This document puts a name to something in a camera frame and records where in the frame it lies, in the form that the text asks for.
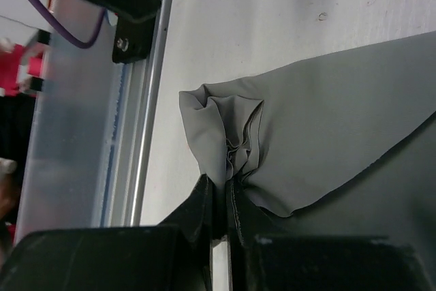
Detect aluminium mounting rail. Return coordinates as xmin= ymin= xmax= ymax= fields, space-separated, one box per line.
xmin=16 ymin=0 xmax=172 ymax=239

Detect grey underwear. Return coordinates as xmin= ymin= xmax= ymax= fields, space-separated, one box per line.
xmin=179 ymin=33 xmax=435 ymax=217

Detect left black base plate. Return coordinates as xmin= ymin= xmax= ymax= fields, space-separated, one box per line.
xmin=112 ymin=16 xmax=157 ymax=64

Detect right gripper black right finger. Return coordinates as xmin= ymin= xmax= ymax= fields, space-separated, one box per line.
xmin=226 ymin=181 xmax=435 ymax=290

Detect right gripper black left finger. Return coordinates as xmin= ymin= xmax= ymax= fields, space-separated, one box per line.
xmin=6 ymin=175 xmax=213 ymax=290

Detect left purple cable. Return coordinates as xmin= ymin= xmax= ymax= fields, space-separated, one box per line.
xmin=6 ymin=0 xmax=106 ymax=50

